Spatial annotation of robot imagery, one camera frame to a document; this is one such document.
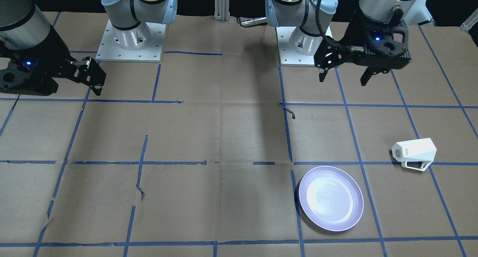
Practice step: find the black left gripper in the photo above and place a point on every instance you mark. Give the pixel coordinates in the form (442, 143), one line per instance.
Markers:
(355, 32)

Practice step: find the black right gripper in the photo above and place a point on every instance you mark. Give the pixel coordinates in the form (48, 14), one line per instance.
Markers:
(52, 52)

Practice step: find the white faceted cup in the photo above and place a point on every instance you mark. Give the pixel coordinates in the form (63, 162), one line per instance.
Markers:
(417, 150)

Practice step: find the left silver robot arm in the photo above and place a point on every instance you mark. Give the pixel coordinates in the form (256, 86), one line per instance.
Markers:
(314, 16)

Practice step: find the lavender plate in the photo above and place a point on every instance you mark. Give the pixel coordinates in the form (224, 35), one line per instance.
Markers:
(331, 198)

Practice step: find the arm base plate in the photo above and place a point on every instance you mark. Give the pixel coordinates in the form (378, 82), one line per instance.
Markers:
(295, 47)
(143, 44)

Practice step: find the silver cable connector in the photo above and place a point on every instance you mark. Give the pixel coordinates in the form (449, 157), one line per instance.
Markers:
(261, 21)

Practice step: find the aluminium frame post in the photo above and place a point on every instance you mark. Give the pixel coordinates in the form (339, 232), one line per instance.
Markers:
(221, 12)

